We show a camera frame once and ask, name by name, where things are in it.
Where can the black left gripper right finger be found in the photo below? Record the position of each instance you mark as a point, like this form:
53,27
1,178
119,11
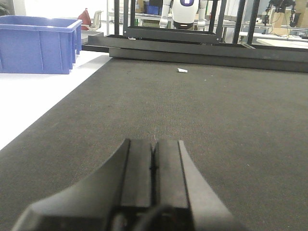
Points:
178,183

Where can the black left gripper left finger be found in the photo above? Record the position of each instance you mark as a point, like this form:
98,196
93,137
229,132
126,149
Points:
123,182

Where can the dark grey fabric mat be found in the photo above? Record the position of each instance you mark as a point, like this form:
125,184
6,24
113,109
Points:
245,129

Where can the small white paper scrap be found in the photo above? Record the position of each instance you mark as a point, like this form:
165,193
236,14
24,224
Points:
180,70

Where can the blue plastic storage bin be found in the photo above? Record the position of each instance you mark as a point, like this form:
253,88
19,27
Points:
38,45

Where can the white humanoid robot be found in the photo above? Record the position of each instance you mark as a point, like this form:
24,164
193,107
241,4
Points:
183,13

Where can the beige plastic chair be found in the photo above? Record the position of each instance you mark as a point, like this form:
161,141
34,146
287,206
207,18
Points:
96,23

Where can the white work table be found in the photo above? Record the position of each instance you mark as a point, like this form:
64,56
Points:
280,41

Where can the red cone-shaped object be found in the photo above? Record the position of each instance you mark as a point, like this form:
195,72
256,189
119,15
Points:
85,18

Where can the black metal frame rack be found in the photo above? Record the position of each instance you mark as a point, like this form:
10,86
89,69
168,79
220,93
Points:
194,47

